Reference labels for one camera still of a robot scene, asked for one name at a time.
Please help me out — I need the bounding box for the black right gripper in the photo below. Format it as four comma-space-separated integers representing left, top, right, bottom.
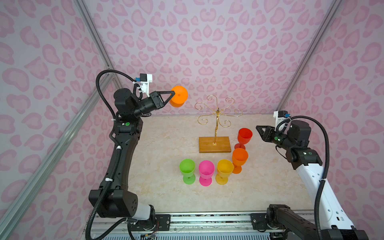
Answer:
255, 124, 296, 151

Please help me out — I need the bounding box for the orange back wine glass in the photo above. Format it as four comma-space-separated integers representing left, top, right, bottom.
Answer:
170, 86, 188, 108

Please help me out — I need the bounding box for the orange wine glass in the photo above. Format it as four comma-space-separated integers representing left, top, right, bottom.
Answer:
232, 148, 249, 174
170, 86, 188, 108

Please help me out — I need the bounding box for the red wine glass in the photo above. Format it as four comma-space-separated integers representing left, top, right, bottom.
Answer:
235, 128, 253, 150

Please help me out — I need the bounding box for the orange front wine glass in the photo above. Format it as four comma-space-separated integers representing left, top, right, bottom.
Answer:
232, 148, 249, 174

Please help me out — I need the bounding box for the yellow wine glass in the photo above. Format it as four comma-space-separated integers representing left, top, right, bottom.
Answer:
215, 160, 234, 185

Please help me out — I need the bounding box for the pink wine glass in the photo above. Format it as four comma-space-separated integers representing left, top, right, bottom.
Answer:
199, 161, 215, 187

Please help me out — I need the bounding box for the green wine glass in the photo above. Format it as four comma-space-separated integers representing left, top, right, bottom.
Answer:
179, 159, 196, 185

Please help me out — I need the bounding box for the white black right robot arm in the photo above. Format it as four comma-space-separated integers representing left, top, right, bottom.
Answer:
256, 116, 369, 240

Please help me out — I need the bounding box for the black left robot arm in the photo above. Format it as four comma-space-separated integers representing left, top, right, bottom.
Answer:
89, 89, 175, 225

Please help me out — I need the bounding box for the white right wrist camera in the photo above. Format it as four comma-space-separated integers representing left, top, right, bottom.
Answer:
273, 111, 291, 132

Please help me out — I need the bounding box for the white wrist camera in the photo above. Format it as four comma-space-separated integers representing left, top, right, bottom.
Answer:
135, 74, 153, 97
273, 111, 291, 132

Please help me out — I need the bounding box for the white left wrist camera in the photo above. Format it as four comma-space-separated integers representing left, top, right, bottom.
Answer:
135, 74, 153, 97

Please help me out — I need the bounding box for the gold wire wine glass rack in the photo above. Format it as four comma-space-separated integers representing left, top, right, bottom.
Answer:
194, 95, 243, 138

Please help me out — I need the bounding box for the aluminium diagonal frame bar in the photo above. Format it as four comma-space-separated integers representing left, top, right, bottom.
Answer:
1, 91, 112, 240

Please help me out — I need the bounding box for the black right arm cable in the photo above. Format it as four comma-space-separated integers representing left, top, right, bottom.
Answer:
275, 115, 331, 240

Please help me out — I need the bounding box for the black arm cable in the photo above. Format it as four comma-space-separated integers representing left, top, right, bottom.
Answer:
84, 69, 144, 240
275, 115, 331, 240

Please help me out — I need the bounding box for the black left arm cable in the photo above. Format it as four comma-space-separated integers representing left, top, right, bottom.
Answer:
84, 69, 144, 240

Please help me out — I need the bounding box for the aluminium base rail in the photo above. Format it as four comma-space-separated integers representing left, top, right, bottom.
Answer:
105, 211, 299, 240

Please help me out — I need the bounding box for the aluminium frame profile left corner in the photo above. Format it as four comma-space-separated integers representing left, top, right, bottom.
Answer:
73, 0, 124, 91

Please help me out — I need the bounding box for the aluminium frame profile corner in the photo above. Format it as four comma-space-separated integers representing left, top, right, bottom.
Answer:
276, 0, 343, 111
73, 0, 124, 91

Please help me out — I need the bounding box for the aluminium frame profile right corner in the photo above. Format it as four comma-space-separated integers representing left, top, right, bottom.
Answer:
276, 0, 343, 111

